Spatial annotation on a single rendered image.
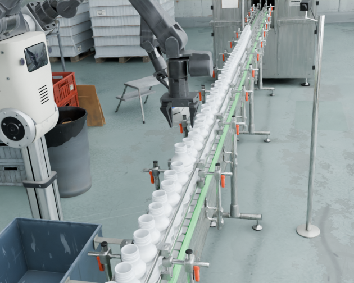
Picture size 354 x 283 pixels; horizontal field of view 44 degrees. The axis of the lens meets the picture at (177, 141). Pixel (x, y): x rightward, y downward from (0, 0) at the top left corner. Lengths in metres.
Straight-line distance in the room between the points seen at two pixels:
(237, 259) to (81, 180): 1.46
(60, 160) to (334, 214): 2.03
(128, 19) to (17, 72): 6.46
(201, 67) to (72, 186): 2.52
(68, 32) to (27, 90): 6.96
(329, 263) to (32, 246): 1.80
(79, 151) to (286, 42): 3.46
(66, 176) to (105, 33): 4.94
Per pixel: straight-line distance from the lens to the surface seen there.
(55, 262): 1.63
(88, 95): 4.91
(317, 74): 2.63
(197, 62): 1.22
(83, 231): 1.50
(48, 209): 1.88
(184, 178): 1.30
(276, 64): 6.11
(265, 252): 2.87
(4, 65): 1.62
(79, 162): 3.53
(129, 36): 8.03
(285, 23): 5.97
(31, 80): 1.64
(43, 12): 1.84
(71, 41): 8.58
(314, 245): 2.97
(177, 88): 1.24
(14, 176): 3.99
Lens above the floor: 1.73
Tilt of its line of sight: 23 degrees down
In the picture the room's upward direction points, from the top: 4 degrees counter-clockwise
